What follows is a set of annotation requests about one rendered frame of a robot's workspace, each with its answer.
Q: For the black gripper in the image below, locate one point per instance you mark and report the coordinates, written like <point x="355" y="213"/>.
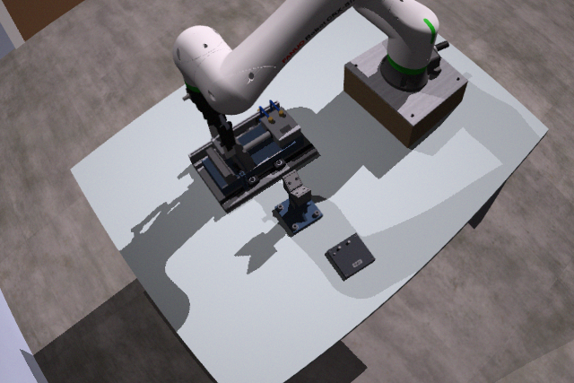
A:
<point x="223" y="127"/>

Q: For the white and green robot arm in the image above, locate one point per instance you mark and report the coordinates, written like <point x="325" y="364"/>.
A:
<point x="231" y="81"/>

